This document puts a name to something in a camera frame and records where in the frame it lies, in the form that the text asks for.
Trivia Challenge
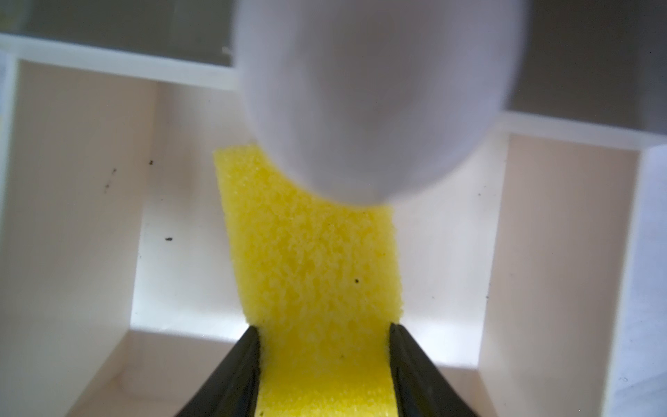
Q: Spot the yellow sponge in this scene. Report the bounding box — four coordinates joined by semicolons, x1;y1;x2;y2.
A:
214;145;402;416

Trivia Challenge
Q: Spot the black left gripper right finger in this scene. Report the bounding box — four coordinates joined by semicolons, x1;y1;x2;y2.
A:
389;323;477;417

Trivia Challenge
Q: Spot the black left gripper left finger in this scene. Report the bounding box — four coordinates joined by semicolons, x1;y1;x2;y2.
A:
175;326;261;417

